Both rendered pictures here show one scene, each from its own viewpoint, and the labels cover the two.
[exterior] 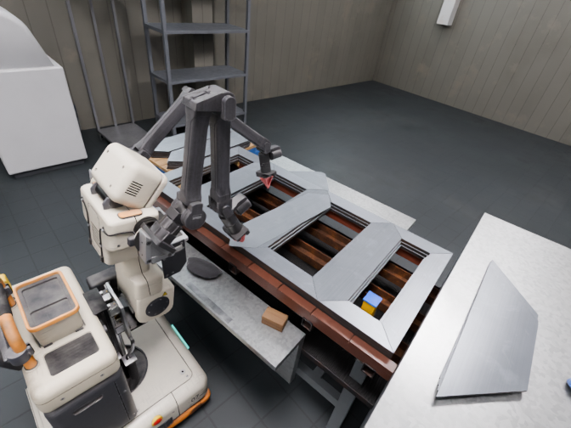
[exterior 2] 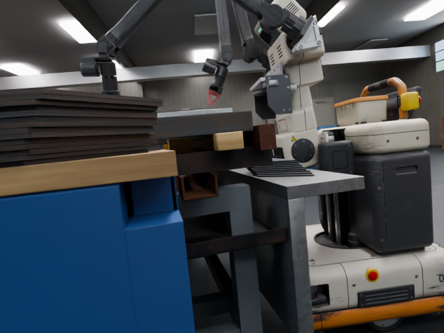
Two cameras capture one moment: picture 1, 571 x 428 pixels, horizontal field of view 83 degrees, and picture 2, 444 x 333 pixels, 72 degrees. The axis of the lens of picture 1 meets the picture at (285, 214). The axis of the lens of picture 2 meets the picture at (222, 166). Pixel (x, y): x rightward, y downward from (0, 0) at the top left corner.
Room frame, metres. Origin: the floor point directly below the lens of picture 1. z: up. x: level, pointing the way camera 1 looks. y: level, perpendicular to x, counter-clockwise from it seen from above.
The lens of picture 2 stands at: (2.16, 1.27, 0.79)
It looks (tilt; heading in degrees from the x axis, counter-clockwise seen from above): 5 degrees down; 223
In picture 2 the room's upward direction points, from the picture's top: 6 degrees counter-clockwise
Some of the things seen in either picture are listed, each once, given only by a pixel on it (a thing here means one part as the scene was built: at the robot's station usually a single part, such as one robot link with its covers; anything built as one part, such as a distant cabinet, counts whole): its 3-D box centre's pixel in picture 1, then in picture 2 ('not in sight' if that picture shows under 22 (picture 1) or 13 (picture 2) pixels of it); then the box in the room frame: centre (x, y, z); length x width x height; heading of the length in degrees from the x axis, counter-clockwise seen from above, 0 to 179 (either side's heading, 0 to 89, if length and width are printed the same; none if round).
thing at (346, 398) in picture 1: (347, 397); not in sight; (0.75, -0.41, 0.34); 0.06 x 0.06 x 0.68; 55
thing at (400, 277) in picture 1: (305, 222); not in sight; (1.58, -0.13, 0.70); 1.66 x 0.08 x 0.05; 55
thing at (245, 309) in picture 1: (190, 269); (245, 169); (1.12, 0.43, 0.67); 1.30 x 0.20 x 0.03; 55
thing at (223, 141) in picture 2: not in sight; (228, 141); (1.64, 0.81, 0.79); 0.06 x 0.05 x 0.04; 145
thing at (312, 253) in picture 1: (284, 239); not in sight; (1.41, -0.01, 0.70); 1.66 x 0.08 x 0.05; 55
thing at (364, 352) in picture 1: (236, 259); (208, 143); (1.10, 0.20, 0.80); 1.62 x 0.04 x 0.06; 55
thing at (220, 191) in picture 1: (220, 158); (222, 21); (0.95, 0.24, 1.40); 0.11 x 0.06 x 0.43; 47
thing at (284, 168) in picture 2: not in sight; (267, 166); (1.34, 0.71, 0.70); 0.39 x 0.12 x 0.04; 55
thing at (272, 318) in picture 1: (274, 318); not in sight; (0.87, -0.02, 0.71); 0.10 x 0.06 x 0.05; 70
